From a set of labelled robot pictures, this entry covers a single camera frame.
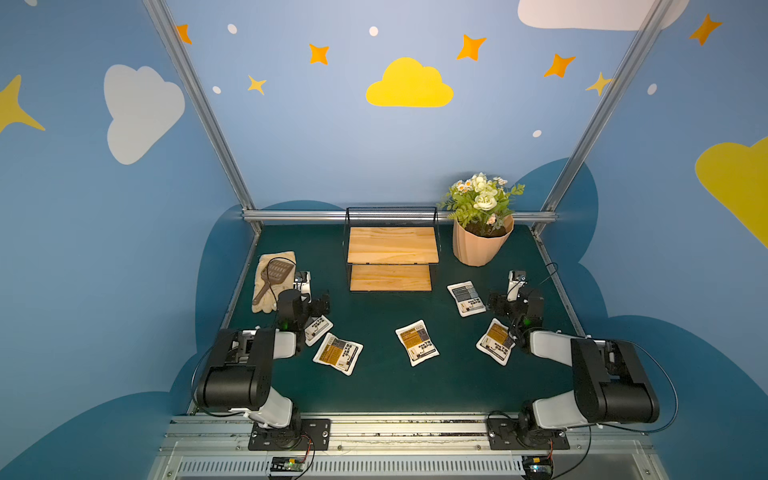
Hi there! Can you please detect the controller board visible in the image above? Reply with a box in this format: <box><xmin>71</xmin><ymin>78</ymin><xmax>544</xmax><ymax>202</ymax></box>
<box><xmin>269</xmin><ymin>457</ymin><xmax>311</xmax><ymax>476</ymax></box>
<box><xmin>522</xmin><ymin>456</ymin><xmax>554</xmax><ymax>480</ymax></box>

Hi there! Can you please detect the grey coffee bag left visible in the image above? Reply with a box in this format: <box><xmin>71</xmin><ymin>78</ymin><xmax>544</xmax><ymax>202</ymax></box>
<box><xmin>304</xmin><ymin>315</ymin><xmax>333</xmax><ymax>347</ymax></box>

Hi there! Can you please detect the brown slotted scoop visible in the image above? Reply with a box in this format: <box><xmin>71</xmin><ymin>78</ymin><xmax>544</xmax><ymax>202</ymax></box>
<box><xmin>252</xmin><ymin>256</ymin><xmax>296</xmax><ymax>308</ymax></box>

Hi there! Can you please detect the right controller board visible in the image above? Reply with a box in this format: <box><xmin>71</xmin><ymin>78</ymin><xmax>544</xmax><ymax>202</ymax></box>
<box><xmin>522</xmin><ymin>456</ymin><xmax>554</xmax><ymax>480</ymax></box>

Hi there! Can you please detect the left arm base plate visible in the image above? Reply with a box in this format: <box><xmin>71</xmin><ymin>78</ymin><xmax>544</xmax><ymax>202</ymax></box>
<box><xmin>248</xmin><ymin>418</ymin><xmax>332</xmax><ymax>451</ymax></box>

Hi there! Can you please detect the grey coffee bag right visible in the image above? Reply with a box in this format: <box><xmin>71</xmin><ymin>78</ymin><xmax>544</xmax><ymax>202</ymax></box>
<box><xmin>447</xmin><ymin>281</ymin><xmax>487</xmax><ymax>318</ymax></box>

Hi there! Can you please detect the potted white flower plant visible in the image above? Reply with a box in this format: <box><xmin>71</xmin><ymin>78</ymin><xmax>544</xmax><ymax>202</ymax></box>
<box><xmin>438</xmin><ymin>172</ymin><xmax>525</xmax><ymax>267</ymax></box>

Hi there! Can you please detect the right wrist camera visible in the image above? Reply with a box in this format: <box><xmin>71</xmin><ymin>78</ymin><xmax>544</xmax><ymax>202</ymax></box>
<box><xmin>506</xmin><ymin>270</ymin><xmax>527</xmax><ymax>302</ymax></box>

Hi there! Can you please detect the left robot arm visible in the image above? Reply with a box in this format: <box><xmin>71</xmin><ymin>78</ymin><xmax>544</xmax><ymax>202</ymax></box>
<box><xmin>191</xmin><ymin>289</ymin><xmax>331</xmax><ymax>452</ymax></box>

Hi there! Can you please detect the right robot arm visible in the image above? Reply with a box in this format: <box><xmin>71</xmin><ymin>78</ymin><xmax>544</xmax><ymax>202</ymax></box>
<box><xmin>478</xmin><ymin>287</ymin><xmax>660</xmax><ymax>449</ymax></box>

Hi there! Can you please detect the left controller board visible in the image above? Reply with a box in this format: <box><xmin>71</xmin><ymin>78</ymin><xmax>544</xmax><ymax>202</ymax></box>
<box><xmin>269</xmin><ymin>457</ymin><xmax>311</xmax><ymax>476</ymax></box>

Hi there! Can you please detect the yellow coffee bag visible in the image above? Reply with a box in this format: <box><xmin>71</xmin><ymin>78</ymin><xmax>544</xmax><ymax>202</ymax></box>
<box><xmin>476</xmin><ymin>318</ymin><xmax>517</xmax><ymax>366</ymax></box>
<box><xmin>395</xmin><ymin>320</ymin><xmax>439</xmax><ymax>367</ymax></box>
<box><xmin>313</xmin><ymin>333</ymin><xmax>364</xmax><ymax>376</ymax></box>

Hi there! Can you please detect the wooden two-tier shelf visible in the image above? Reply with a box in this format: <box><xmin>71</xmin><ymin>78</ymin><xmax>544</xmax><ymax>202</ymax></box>
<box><xmin>343</xmin><ymin>206</ymin><xmax>440</xmax><ymax>293</ymax></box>

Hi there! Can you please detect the grey coffee bag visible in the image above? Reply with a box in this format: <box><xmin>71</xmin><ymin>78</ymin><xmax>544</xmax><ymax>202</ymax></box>
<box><xmin>447</xmin><ymin>281</ymin><xmax>487</xmax><ymax>318</ymax></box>
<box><xmin>304</xmin><ymin>315</ymin><xmax>333</xmax><ymax>347</ymax></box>

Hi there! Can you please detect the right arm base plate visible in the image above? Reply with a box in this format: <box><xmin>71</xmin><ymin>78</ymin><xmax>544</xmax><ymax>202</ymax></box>
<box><xmin>486</xmin><ymin>416</ymin><xmax>570</xmax><ymax>451</ymax></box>

